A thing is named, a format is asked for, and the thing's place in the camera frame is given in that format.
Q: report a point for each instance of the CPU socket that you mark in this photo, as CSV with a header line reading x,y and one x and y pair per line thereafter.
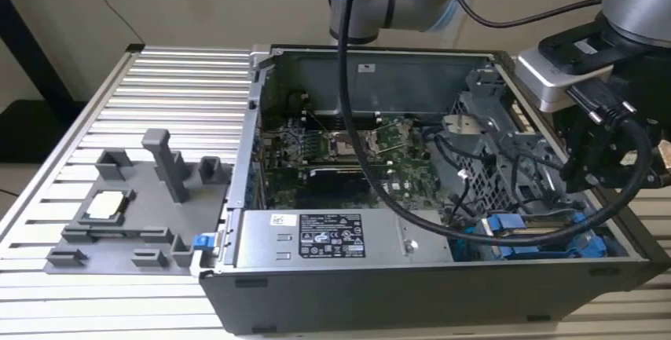
x,y
339,147

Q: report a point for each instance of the locking lever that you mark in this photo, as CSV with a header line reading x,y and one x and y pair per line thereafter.
x,y
319,122

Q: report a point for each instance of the silver CPU chip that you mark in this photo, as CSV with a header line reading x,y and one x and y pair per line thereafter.
x,y
107,203

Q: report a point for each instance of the silver power supply unit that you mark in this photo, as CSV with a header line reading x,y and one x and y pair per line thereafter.
x,y
262,246

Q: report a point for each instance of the perforated metal disk bay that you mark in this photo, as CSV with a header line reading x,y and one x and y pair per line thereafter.
x,y
477,159

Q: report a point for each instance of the black desk frame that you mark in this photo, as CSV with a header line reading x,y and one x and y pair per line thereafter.
x,y
31,49

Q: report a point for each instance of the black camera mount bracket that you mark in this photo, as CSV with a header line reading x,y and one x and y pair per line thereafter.
x,y
561,47

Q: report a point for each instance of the dark grey PC case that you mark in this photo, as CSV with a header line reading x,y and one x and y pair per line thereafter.
x,y
367,300

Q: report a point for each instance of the green motherboard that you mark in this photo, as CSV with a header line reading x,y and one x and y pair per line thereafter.
x,y
414,167

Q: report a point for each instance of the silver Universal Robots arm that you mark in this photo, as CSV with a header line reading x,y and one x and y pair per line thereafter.
x,y
414,2

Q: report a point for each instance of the grey plastic parts rack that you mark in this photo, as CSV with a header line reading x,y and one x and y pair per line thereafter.
x,y
147,218

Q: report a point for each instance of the blue case latch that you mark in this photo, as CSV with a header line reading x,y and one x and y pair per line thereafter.
x,y
202,242

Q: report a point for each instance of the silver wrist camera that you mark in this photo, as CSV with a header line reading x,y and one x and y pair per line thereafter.
x,y
545,81

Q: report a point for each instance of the black graphics card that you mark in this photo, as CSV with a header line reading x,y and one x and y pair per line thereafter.
x,y
330,187

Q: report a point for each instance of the black box on floor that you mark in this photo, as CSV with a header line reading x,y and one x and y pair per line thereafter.
x,y
37,132

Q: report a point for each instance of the black case fan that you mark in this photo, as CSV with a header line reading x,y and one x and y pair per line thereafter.
x,y
297,104

